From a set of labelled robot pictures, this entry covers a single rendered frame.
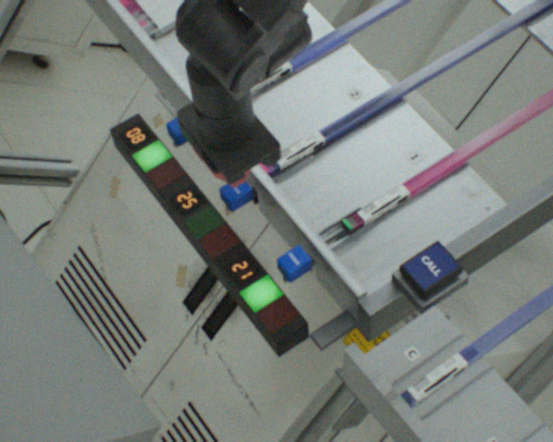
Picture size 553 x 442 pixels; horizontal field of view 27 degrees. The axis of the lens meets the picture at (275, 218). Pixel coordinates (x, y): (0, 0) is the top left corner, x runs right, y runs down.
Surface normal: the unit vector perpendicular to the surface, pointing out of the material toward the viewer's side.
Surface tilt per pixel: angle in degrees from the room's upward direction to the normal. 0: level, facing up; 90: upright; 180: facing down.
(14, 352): 0
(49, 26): 90
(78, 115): 0
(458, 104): 90
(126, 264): 86
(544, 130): 90
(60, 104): 0
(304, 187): 45
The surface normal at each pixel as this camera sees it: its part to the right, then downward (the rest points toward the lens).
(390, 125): -0.06, -0.53
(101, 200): -0.62, -0.01
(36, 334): 0.54, -0.73
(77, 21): 0.57, 0.68
